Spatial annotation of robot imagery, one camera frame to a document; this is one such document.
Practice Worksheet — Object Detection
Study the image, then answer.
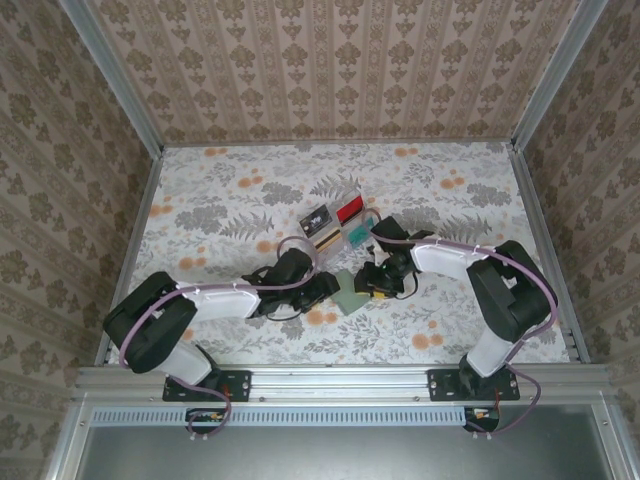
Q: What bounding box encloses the floral tablecloth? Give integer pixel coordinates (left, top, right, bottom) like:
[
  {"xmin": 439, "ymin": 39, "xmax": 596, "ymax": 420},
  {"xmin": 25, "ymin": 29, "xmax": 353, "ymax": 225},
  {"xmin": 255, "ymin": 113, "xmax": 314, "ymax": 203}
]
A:
[{"xmin": 107, "ymin": 141, "xmax": 571, "ymax": 366}]

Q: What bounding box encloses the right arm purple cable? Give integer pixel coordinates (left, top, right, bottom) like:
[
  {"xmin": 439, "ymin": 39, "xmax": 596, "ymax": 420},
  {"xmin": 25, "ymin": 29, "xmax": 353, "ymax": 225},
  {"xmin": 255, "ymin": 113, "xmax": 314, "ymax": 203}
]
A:
[{"xmin": 360, "ymin": 209, "xmax": 559, "ymax": 437}]

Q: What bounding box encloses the black cable connector box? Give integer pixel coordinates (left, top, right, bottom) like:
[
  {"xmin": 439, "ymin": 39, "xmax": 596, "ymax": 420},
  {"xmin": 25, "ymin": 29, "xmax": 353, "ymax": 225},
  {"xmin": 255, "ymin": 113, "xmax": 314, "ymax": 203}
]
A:
[
  {"xmin": 185, "ymin": 407, "xmax": 232, "ymax": 435},
  {"xmin": 462, "ymin": 405, "xmax": 501, "ymax": 434}
]

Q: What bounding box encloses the aluminium side rail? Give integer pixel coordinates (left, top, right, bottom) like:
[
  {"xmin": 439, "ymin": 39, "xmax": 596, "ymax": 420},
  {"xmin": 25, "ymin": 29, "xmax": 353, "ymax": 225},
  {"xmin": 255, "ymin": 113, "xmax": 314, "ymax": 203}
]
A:
[
  {"xmin": 510, "ymin": 144, "xmax": 591, "ymax": 365},
  {"xmin": 94, "ymin": 147, "xmax": 166, "ymax": 366}
]

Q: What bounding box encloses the clear acrylic card organizer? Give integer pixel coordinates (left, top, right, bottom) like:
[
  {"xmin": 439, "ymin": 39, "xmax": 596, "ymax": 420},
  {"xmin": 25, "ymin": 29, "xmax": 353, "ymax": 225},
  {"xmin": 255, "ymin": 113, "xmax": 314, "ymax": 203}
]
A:
[{"xmin": 298, "ymin": 187, "xmax": 382, "ymax": 270}]

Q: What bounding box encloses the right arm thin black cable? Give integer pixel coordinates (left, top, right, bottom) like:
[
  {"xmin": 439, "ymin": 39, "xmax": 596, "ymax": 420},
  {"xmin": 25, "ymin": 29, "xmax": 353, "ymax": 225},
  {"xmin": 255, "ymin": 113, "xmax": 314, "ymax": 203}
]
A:
[{"xmin": 394, "ymin": 271, "xmax": 420, "ymax": 302}]

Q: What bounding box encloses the aluminium lower frame rail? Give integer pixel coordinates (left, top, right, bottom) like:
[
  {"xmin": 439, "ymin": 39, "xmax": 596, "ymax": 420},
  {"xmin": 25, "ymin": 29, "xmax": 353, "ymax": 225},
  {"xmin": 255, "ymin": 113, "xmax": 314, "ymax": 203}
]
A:
[
  {"xmin": 42, "ymin": 394, "xmax": 90, "ymax": 480},
  {"xmin": 593, "ymin": 394, "xmax": 632, "ymax": 480}
]

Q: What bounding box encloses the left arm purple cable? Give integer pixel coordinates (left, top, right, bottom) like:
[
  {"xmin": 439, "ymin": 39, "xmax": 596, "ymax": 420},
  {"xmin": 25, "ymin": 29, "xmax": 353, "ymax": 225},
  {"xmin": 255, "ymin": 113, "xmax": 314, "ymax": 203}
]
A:
[{"xmin": 118, "ymin": 236, "xmax": 324, "ymax": 442}]

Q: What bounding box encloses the gold striped credit card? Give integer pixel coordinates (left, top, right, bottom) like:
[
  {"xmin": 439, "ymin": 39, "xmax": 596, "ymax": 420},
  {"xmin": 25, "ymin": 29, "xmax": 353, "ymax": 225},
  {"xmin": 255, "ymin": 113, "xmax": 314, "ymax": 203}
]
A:
[{"xmin": 311, "ymin": 227, "xmax": 346, "ymax": 254}]

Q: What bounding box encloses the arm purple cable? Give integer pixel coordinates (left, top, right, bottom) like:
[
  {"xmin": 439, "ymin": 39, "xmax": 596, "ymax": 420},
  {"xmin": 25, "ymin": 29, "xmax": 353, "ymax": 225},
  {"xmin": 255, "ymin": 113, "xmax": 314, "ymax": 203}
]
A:
[
  {"xmin": 360, "ymin": 209, "xmax": 559, "ymax": 437},
  {"xmin": 118, "ymin": 236, "xmax": 324, "ymax": 442}
]

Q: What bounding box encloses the red credit card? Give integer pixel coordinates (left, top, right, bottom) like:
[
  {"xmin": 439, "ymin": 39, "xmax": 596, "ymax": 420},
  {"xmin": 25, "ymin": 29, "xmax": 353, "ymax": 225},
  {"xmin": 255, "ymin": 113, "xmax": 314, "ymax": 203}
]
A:
[{"xmin": 335, "ymin": 195, "xmax": 366, "ymax": 224}]

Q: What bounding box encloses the grey metal panel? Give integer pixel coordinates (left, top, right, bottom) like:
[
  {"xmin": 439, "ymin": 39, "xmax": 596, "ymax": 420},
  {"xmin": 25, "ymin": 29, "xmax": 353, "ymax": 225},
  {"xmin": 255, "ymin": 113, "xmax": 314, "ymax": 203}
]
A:
[{"xmin": 74, "ymin": 424, "xmax": 617, "ymax": 480}]

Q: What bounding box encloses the thin aluminium wall rail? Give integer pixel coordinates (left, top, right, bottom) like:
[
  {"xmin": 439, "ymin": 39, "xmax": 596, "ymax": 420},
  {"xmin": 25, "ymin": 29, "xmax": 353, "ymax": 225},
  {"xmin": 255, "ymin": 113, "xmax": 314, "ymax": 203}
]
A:
[{"xmin": 160, "ymin": 139, "xmax": 516, "ymax": 150}]

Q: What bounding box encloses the grey slotted cable duct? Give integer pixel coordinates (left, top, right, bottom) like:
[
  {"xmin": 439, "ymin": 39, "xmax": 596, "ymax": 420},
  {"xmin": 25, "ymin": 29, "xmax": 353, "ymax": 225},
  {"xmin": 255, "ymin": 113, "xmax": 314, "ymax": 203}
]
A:
[{"xmin": 92, "ymin": 405, "xmax": 501, "ymax": 427}]

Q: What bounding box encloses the aluminium corner post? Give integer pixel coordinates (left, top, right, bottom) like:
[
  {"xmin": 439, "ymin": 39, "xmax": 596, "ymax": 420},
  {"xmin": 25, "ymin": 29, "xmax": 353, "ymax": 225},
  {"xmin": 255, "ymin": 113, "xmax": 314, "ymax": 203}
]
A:
[
  {"xmin": 510, "ymin": 0, "xmax": 610, "ymax": 151},
  {"xmin": 57, "ymin": 0, "xmax": 166, "ymax": 156}
]

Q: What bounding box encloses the black credit card white logo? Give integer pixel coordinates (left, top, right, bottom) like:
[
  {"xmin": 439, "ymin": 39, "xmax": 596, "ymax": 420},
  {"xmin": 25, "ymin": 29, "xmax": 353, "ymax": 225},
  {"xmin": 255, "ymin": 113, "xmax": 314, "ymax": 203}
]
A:
[{"xmin": 299, "ymin": 203, "xmax": 333, "ymax": 239}]

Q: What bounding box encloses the green card holder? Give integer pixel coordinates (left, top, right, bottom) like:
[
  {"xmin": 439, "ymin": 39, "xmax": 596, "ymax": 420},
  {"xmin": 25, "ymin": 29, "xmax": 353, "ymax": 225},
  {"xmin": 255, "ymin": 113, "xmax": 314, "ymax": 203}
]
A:
[{"xmin": 330, "ymin": 270, "xmax": 370, "ymax": 316}]

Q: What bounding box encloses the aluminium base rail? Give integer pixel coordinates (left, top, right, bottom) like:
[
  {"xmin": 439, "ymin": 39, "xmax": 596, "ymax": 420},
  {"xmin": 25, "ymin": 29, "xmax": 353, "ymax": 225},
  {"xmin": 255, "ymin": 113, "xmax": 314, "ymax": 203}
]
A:
[{"xmin": 74, "ymin": 364, "xmax": 614, "ymax": 401}]

